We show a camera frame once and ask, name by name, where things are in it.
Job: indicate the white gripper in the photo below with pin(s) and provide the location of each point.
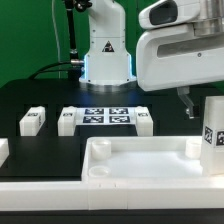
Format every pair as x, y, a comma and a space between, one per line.
173, 57

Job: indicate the white desk top tray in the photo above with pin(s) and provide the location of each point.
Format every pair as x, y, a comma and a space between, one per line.
153, 159

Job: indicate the fiducial marker sheet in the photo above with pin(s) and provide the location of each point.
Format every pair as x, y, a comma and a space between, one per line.
105, 116

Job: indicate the white left obstacle block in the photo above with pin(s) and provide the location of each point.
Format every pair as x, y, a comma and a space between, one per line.
4, 150

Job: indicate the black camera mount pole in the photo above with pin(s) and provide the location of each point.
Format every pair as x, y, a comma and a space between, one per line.
80, 6

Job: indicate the white front obstacle rail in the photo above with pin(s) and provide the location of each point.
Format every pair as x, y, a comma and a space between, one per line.
49, 196

